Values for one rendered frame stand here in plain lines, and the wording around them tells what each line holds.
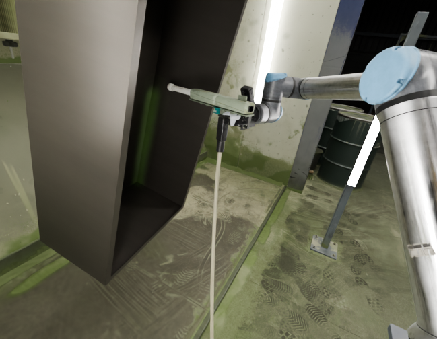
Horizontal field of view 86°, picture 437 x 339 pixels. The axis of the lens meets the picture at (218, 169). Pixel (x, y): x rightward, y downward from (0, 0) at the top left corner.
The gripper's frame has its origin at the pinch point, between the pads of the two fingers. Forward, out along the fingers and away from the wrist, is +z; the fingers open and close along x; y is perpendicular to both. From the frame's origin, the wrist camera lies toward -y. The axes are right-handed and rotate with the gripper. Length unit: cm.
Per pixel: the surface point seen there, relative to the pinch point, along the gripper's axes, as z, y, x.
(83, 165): 45.0, 16.7, 9.4
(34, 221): 53, 89, 93
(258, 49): -153, -33, 105
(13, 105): 47, 28, 138
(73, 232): 48, 47, 19
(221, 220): -65, 107, 43
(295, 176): -177, 90, 38
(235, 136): -152, 64, 115
